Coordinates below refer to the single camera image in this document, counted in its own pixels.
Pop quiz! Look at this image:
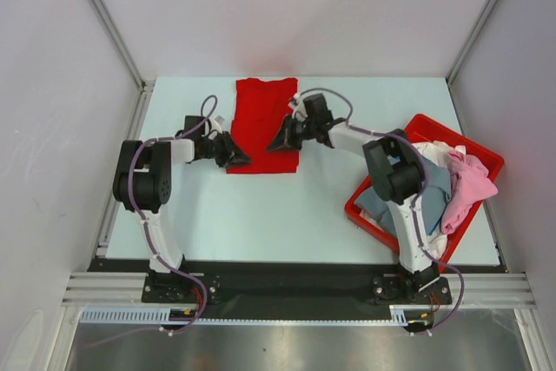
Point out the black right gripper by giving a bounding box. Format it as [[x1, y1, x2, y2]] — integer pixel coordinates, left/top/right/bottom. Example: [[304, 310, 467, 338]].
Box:
[[268, 113, 319, 152]]

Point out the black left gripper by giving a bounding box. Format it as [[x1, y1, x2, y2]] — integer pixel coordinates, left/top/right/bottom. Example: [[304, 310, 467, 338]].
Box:
[[202, 131, 251, 169]]

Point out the red t-shirt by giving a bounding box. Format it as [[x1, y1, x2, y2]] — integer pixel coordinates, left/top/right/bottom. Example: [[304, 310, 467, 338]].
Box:
[[227, 77, 299, 175]]

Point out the grey-blue t-shirt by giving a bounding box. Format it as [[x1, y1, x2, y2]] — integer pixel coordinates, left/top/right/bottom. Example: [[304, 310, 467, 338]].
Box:
[[355, 158, 452, 236]]

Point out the aluminium front rail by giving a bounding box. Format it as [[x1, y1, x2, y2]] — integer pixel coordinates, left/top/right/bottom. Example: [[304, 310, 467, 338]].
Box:
[[62, 272, 536, 309]]

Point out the right aluminium corner post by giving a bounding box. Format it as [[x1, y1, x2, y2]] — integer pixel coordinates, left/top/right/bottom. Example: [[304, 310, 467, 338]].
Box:
[[446, 0, 500, 86]]

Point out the pink t-shirt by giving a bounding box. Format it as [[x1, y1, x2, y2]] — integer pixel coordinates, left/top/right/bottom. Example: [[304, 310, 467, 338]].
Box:
[[441, 150, 498, 235]]

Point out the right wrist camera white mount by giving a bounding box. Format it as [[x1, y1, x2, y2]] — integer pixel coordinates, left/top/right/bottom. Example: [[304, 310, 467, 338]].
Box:
[[288, 93, 307, 122]]

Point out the right grey cable duct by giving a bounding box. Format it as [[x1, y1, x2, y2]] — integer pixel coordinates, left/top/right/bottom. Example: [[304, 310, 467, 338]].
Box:
[[389, 304, 435, 328]]

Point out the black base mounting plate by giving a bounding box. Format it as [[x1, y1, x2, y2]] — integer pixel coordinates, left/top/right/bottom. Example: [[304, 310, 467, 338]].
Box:
[[88, 259, 453, 321]]

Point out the left aluminium corner post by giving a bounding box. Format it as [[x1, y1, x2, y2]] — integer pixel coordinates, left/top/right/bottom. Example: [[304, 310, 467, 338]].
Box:
[[87, 0, 154, 92]]

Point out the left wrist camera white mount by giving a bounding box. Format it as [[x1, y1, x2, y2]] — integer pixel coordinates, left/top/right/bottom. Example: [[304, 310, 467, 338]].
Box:
[[205, 116, 225, 136]]

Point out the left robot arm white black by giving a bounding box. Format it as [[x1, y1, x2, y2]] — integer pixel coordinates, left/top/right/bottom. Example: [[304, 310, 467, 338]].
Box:
[[112, 116, 252, 303]]

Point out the grey cable duct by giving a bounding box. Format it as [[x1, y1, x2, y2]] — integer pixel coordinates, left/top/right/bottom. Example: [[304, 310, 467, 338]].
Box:
[[80, 306, 209, 327], [389, 304, 435, 328]]

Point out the left grey cable duct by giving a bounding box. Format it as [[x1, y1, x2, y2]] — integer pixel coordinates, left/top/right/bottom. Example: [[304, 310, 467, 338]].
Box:
[[80, 306, 209, 327]]

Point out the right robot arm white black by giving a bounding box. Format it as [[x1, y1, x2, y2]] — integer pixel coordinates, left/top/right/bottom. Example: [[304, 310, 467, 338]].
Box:
[[267, 89, 440, 304]]

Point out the aluminium corner post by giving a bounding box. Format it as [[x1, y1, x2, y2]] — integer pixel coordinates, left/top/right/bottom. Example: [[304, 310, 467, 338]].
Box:
[[446, 0, 500, 86], [87, 0, 154, 92]]

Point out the white t-shirt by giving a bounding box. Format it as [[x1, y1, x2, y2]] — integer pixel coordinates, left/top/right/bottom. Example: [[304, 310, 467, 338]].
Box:
[[413, 141, 454, 168]]

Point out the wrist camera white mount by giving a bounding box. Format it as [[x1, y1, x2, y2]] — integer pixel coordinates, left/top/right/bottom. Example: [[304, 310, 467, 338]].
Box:
[[288, 93, 307, 122], [205, 116, 225, 136]]

